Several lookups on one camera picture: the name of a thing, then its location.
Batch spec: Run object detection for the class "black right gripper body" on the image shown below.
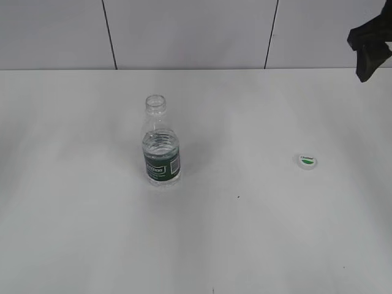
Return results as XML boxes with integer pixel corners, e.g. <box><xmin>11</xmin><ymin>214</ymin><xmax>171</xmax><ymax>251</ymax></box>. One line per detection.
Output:
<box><xmin>347</xmin><ymin>1</ymin><xmax>391</xmax><ymax>58</ymax></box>

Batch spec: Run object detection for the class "clear cestbon water bottle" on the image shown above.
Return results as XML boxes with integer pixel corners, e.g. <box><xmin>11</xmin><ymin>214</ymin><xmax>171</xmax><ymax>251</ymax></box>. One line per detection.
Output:
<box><xmin>141</xmin><ymin>94</ymin><xmax>181</xmax><ymax>186</ymax></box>

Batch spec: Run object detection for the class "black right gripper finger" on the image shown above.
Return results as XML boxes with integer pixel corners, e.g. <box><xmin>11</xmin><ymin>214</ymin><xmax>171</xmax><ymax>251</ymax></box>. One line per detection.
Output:
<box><xmin>356</xmin><ymin>42</ymin><xmax>391</xmax><ymax>83</ymax></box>

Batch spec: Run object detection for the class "white green bottle cap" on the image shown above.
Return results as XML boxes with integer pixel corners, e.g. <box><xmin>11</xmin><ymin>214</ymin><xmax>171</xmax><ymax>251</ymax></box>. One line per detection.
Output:
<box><xmin>295</xmin><ymin>153</ymin><xmax>318</xmax><ymax>170</ymax></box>

